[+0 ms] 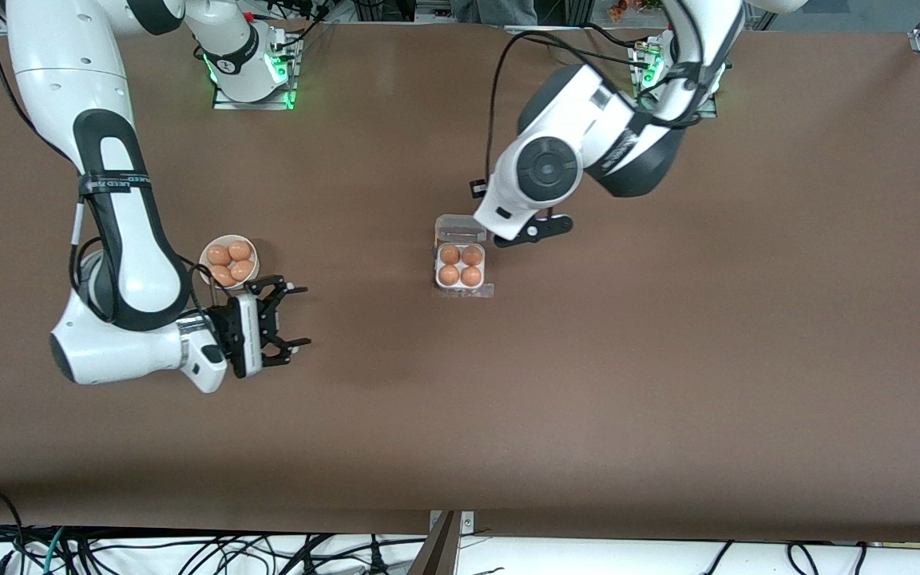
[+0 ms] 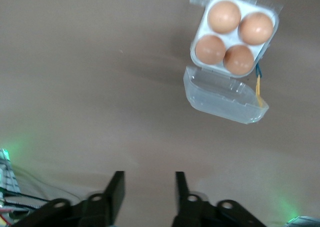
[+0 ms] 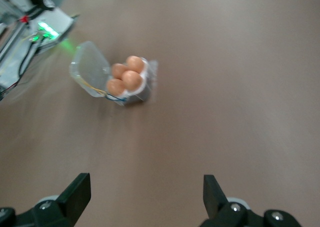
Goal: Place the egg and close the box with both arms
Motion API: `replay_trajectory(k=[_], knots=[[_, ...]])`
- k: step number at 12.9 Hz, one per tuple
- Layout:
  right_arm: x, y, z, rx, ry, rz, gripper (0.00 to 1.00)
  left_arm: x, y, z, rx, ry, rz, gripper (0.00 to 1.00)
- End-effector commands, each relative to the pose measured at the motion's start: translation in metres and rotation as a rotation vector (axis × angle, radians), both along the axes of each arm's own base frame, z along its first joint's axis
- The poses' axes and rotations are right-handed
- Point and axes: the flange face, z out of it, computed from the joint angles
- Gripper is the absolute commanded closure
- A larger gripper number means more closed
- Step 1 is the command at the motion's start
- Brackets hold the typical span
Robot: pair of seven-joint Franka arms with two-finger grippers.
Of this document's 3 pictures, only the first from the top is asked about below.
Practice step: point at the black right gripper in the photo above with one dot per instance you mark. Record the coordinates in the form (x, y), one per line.
(230, 329)

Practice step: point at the brown egg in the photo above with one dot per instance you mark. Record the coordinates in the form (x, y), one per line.
(450, 254)
(239, 250)
(450, 275)
(223, 275)
(242, 270)
(471, 276)
(219, 255)
(471, 255)

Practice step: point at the clear plastic egg box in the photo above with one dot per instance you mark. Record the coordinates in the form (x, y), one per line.
(456, 228)

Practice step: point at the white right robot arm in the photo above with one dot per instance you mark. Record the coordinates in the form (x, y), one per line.
(69, 64)

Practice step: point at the white round bowl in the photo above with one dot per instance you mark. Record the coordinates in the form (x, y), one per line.
(256, 267)

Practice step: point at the person in grey trousers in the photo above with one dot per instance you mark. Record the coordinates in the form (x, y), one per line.
(496, 9)

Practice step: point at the orange background items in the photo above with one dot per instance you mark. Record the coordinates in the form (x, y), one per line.
(620, 9)

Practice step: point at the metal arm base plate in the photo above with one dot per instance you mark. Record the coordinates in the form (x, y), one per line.
(711, 110)
(228, 104)

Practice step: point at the small metal bracket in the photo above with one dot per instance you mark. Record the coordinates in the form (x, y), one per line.
(466, 523)

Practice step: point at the dark camera stand leg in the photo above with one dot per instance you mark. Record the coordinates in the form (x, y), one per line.
(436, 555)

